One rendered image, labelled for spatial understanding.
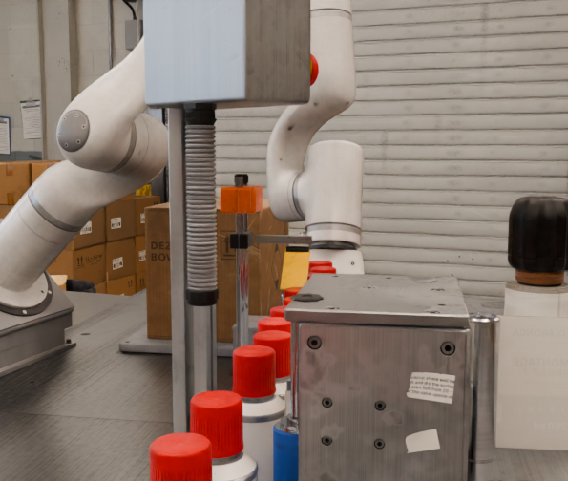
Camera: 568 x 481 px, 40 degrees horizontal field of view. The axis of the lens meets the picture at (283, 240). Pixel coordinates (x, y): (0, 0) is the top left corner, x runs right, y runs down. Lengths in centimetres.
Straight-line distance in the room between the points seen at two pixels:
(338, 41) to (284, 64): 38
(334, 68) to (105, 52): 532
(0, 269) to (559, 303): 98
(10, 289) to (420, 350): 116
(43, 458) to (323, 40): 70
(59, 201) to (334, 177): 53
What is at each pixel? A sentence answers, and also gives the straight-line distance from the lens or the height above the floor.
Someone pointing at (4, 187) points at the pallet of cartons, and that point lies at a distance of 486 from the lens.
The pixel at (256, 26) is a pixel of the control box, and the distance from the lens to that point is 78.
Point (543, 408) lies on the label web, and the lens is 88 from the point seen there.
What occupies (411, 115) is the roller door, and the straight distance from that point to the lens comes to 531.
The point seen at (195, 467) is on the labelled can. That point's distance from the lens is 42.
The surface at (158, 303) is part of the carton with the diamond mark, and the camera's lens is 159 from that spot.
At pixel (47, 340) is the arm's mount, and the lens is 159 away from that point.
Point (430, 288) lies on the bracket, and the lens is 54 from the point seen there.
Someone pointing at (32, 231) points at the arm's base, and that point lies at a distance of 146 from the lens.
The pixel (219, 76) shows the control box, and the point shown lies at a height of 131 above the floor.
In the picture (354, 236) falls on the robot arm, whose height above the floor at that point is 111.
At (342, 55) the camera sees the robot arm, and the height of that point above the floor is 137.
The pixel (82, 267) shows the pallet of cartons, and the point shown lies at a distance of 471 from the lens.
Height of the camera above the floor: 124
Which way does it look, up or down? 7 degrees down
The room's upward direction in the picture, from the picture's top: straight up
